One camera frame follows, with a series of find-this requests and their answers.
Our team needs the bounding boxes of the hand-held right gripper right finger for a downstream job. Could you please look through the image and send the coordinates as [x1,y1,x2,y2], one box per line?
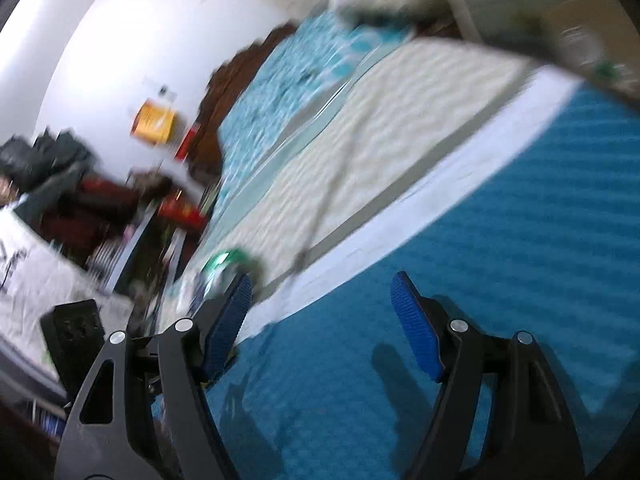
[390,271,586,480]

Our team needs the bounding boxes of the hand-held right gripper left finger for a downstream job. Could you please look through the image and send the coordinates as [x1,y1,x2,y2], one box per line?
[54,272,255,480]

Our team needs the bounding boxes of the green drink can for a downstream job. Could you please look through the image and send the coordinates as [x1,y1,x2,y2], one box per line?
[197,247,258,306]

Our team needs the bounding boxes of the beige trash bin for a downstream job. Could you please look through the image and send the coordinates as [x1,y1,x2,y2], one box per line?
[540,0,640,106]

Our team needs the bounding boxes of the white plant print cloth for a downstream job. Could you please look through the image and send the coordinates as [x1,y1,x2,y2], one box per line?
[0,205,131,376]

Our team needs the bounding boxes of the grey metal shelf rack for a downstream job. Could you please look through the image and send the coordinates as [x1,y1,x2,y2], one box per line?
[85,210,201,311]

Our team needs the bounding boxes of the red gift bag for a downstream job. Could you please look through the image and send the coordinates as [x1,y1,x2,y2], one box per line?
[157,197,208,228]

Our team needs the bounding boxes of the dark red hanging clothes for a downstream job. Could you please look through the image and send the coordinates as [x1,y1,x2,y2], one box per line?
[0,130,146,261]

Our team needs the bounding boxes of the camouflage handbag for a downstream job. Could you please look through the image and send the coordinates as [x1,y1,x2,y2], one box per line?
[127,170,176,201]

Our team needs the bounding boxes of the blue beige patterned bedspread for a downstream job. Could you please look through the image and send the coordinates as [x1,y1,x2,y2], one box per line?
[150,35,640,480]

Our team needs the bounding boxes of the carved wooden headboard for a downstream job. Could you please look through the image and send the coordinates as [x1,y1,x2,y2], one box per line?
[187,20,301,176]

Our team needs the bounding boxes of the teal white patterned quilt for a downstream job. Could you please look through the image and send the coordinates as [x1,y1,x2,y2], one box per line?
[215,10,416,211]

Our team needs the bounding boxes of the red yellow wall calendar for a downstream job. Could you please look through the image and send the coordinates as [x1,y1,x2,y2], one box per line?
[130,100,178,143]

